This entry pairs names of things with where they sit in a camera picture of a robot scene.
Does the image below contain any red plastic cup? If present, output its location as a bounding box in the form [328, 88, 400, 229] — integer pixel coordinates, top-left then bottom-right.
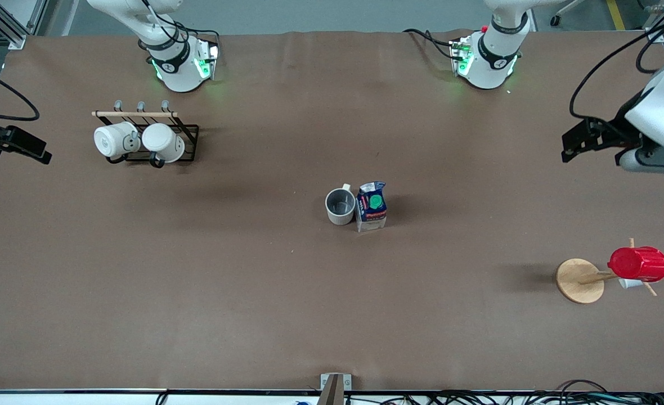
[608, 246, 664, 284]

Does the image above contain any metal mount bracket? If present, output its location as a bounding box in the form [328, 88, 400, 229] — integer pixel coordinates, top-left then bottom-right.
[318, 373, 352, 405]

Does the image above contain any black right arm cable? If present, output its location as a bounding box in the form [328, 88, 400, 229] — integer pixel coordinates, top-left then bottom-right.
[0, 61, 41, 122]

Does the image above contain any aluminium frame profile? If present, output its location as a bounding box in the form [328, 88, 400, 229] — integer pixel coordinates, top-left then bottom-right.
[0, 0, 30, 50]

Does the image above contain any white caster leg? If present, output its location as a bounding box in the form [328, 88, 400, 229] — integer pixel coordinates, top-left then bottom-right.
[550, 0, 585, 28]

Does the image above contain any black left base cable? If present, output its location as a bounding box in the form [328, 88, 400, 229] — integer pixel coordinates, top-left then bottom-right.
[403, 28, 465, 60]

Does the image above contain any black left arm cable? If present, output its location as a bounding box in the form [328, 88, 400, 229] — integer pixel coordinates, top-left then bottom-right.
[568, 11, 664, 133]

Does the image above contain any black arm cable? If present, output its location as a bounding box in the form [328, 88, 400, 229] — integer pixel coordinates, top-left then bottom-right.
[568, 11, 664, 133]
[0, 61, 41, 122]

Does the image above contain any wooden mug tree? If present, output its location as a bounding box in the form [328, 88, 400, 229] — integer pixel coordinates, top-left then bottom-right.
[555, 238, 664, 305]

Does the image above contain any beige mug grey inside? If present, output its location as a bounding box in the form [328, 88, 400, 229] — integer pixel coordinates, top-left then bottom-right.
[325, 183, 357, 226]

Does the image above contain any black wire mug rack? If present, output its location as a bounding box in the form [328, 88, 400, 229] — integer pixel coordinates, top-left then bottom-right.
[92, 100, 200, 168]

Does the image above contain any blue white milk carton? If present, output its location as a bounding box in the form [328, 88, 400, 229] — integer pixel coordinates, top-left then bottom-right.
[356, 181, 388, 233]

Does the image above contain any white mug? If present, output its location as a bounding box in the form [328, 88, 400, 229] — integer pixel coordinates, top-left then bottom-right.
[94, 122, 141, 159]
[142, 123, 186, 164]

